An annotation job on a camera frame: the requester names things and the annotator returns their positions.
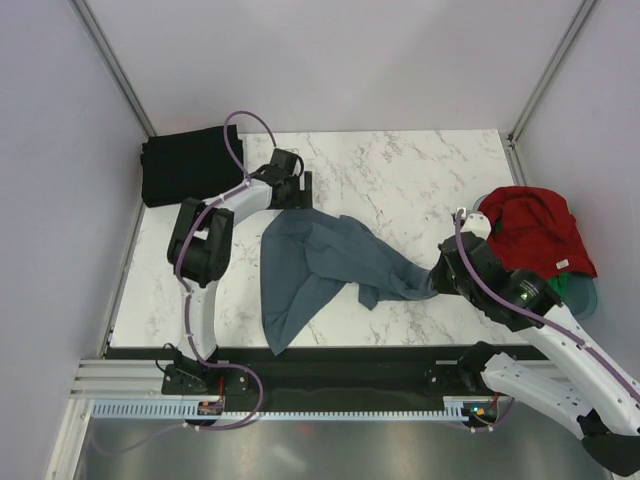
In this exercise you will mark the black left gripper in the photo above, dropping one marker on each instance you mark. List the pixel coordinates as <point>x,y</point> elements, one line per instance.
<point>302,199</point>

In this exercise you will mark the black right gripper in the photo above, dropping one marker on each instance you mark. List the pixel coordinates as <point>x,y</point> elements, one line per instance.
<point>437,278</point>

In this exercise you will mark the blue-grey t-shirt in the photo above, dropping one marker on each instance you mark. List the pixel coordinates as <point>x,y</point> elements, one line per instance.
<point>307,257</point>

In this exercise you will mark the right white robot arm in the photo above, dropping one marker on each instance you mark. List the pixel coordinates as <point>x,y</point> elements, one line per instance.
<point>595,399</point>

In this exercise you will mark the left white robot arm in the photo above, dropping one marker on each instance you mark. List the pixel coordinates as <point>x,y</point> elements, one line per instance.
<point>199,251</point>

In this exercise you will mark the folded black t-shirt stack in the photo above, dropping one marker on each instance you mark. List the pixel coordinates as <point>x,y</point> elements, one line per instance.
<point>197,164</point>

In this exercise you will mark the red t-shirt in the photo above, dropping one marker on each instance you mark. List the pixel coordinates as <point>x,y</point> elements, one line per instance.
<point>540,230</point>

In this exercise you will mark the green t-shirt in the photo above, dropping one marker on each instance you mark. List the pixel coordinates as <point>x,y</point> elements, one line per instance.
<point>560,284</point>

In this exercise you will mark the teal plastic basket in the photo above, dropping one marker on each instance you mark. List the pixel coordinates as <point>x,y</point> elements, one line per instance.
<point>580,295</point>

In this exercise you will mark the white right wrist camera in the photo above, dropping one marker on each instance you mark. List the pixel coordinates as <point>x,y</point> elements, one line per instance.
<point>472,228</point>

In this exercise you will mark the white slotted cable duct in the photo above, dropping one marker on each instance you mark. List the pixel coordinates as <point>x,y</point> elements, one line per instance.
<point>195,410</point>

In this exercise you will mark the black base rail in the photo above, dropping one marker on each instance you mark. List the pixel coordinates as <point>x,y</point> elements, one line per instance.
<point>352,378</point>

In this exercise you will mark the left aluminium frame post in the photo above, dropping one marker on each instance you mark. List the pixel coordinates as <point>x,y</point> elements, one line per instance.
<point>98,37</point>

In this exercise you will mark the aluminium frame post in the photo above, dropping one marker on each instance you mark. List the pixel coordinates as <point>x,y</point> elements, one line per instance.
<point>562,49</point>
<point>98,37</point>

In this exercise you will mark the aluminium front frame profile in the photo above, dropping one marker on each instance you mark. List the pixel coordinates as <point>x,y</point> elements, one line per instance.
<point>117,379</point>

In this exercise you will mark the right aluminium frame post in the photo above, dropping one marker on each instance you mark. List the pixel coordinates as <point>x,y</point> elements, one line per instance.
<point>562,49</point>

